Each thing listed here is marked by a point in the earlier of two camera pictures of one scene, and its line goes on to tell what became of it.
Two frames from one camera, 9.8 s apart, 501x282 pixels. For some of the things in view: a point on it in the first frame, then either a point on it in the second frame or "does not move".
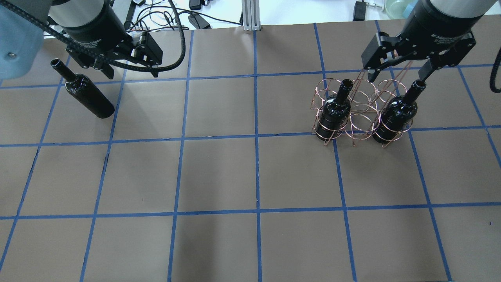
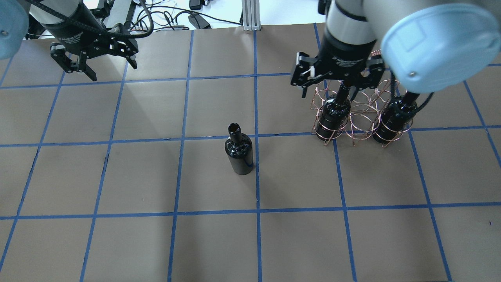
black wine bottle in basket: [397, 114] does not move
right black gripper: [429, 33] → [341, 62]
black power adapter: [196, 20] does not move
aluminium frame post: [250, 15] does not move
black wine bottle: [83, 89] → [239, 150]
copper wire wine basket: [363, 111] does not move
